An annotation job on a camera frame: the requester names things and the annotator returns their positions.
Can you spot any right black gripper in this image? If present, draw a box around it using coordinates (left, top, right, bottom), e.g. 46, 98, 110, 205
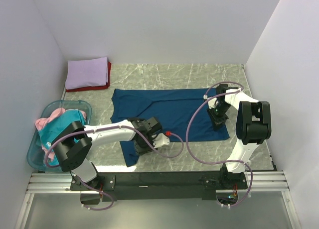
207, 102, 232, 130

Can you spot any dark blue t shirt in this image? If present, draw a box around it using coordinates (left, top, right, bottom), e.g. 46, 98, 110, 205
110, 88, 230, 168

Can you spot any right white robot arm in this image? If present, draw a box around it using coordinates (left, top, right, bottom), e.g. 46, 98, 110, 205
207, 82, 272, 189

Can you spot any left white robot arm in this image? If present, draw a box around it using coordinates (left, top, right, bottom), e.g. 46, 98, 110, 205
51, 117, 170, 190

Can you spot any black base beam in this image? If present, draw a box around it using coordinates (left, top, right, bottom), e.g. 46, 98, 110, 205
69, 171, 250, 205

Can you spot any folded red t shirt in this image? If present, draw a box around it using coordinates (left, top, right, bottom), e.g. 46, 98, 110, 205
66, 61, 112, 92

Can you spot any clear blue plastic basket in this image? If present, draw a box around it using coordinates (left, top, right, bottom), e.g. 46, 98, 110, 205
26, 100, 92, 172

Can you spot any teal t shirt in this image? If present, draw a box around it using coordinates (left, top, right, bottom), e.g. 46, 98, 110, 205
37, 109, 87, 166

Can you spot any folded lavender t shirt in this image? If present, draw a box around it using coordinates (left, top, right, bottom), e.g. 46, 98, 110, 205
65, 57, 108, 90

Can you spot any pink t shirt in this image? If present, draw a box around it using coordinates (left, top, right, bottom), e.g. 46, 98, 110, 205
34, 108, 88, 167

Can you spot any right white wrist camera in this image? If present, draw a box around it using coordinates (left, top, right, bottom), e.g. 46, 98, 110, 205
203, 95, 218, 109

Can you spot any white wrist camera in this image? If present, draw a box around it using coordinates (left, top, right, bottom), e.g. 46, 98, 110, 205
153, 133, 170, 149
203, 95, 218, 109

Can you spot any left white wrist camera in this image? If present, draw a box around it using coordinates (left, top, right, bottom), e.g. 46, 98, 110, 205
153, 133, 170, 149

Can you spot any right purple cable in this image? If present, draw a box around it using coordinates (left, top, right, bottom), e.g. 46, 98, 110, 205
185, 81, 254, 208

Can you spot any purple cable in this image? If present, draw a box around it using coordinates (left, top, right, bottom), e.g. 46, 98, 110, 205
185, 81, 254, 208
43, 125, 185, 211

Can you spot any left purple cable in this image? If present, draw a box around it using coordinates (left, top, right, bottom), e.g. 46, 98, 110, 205
43, 125, 185, 211

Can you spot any aluminium rail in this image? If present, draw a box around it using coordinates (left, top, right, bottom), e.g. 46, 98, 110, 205
26, 171, 290, 194

